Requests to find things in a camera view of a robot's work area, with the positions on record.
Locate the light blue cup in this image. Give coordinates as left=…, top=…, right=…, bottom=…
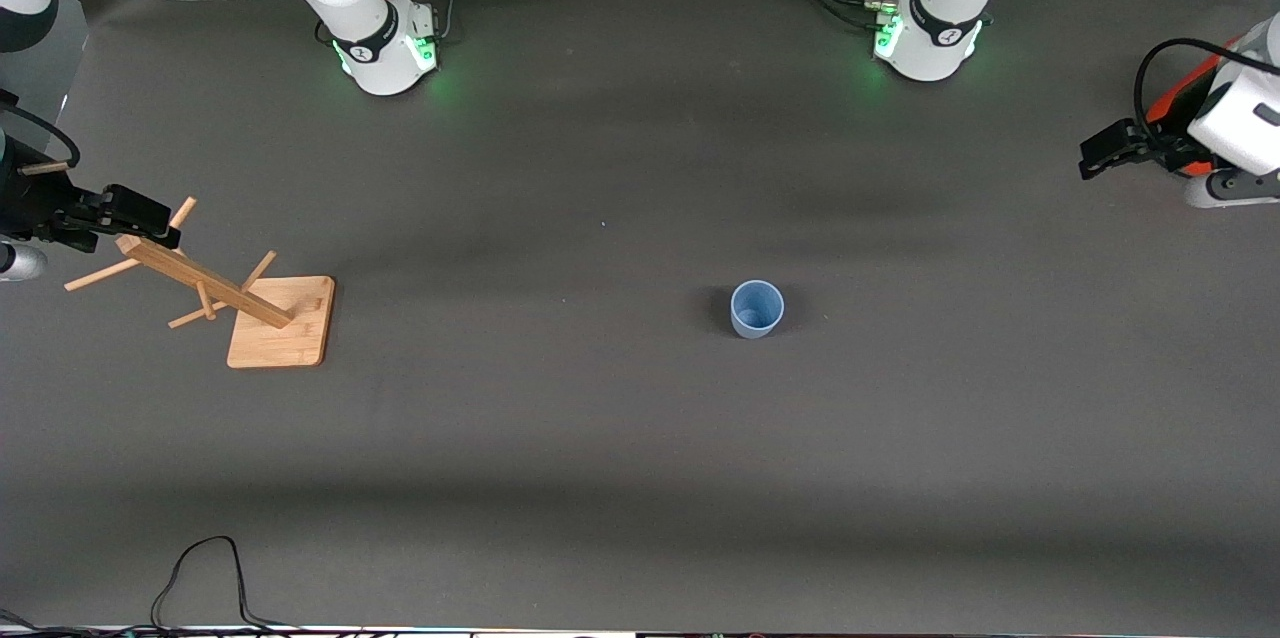
left=730, top=280, right=786, bottom=340

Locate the wooden cup rack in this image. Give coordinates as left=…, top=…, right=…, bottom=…
left=65, top=197, right=336, bottom=369

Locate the orange cylinder with grey lid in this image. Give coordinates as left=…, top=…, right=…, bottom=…
left=1145, top=33, right=1251, bottom=179

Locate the dark grey table mat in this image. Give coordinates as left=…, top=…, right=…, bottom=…
left=0, top=0, right=1280, bottom=634

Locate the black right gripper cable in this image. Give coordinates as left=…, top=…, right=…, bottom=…
left=0, top=93, right=81, bottom=171

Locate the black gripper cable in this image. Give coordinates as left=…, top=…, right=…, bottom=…
left=0, top=93, right=81, bottom=171
left=1133, top=38, right=1280, bottom=134

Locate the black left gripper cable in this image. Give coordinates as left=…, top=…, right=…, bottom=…
left=1133, top=38, right=1280, bottom=134

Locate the thin black looped cable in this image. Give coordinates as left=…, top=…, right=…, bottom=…
left=150, top=535, right=301, bottom=634

